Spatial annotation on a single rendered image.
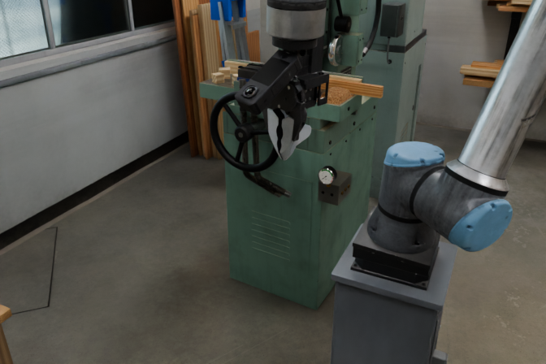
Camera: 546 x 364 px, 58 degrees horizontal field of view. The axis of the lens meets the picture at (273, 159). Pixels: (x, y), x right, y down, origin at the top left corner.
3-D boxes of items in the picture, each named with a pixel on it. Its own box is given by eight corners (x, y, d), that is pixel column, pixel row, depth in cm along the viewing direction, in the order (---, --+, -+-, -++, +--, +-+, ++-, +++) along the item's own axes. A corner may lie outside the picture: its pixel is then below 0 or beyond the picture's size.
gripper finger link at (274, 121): (301, 151, 88) (305, 103, 84) (278, 161, 85) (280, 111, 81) (289, 145, 90) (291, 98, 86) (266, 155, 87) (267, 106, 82)
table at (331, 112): (184, 103, 188) (182, 88, 185) (229, 84, 212) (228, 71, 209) (328, 132, 160) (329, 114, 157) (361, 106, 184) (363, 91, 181)
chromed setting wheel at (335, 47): (325, 69, 189) (327, 36, 183) (338, 62, 198) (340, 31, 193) (332, 70, 187) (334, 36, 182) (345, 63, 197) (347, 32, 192)
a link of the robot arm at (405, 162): (408, 185, 146) (418, 131, 138) (451, 214, 132) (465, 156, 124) (366, 197, 139) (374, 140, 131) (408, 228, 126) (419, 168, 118)
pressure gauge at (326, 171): (317, 187, 174) (318, 166, 170) (321, 183, 177) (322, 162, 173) (333, 191, 171) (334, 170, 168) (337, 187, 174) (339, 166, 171)
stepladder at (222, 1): (229, 190, 305) (201, -9, 262) (250, 174, 326) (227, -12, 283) (252, 193, 298) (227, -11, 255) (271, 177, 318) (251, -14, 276)
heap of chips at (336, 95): (315, 101, 170) (315, 90, 169) (331, 91, 181) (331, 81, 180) (339, 105, 166) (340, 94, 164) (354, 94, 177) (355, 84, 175)
